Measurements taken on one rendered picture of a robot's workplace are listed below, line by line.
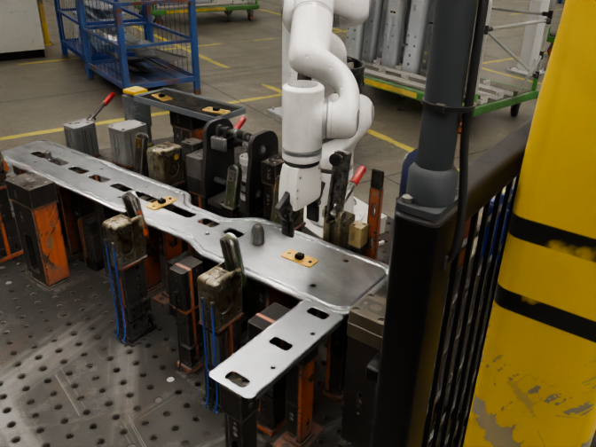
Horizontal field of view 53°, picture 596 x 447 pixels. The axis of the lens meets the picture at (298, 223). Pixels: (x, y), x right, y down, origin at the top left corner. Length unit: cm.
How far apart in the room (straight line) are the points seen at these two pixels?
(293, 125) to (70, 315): 91
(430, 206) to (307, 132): 85
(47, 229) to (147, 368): 53
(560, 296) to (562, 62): 17
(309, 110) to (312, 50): 15
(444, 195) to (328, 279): 95
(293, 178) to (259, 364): 39
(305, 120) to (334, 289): 36
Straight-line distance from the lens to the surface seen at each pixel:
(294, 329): 116
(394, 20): 632
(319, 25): 132
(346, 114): 119
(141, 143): 187
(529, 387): 55
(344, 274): 133
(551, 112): 45
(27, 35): 841
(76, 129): 213
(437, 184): 36
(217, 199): 174
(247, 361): 109
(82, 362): 162
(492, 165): 46
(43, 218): 182
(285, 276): 131
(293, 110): 119
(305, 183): 125
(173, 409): 145
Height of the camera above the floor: 171
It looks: 28 degrees down
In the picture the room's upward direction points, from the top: 1 degrees clockwise
